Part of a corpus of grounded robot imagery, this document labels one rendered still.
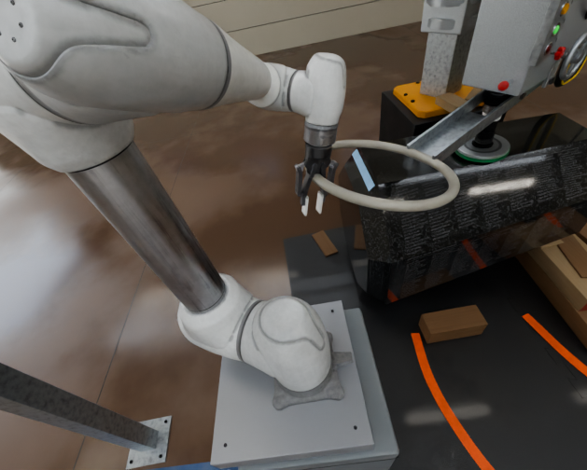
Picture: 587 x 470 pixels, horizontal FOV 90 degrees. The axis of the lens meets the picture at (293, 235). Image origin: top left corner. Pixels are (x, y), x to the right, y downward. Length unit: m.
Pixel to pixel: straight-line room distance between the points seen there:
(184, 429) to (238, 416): 1.05
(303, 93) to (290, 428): 0.81
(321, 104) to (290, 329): 0.53
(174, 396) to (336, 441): 1.32
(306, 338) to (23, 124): 0.54
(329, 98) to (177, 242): 0.49
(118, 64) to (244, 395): 0.78
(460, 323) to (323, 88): 1.43
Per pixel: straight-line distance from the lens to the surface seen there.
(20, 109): 0.42
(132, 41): 0.30
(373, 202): 0.80
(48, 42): 0.29
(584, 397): 2.04
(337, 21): 7.44
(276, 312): 0.64
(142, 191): 0.49
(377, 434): 0.91
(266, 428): 0.85
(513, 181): 1.63
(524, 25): 1.34
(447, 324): 1.82
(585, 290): 2.09
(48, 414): 1.40
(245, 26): 7.31
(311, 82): 0.79
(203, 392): 1.93
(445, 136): 1.33
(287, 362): 0.65
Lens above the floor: 1.69
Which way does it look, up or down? 45 degrees down
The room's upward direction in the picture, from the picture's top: 13 degrees counter-clockwise
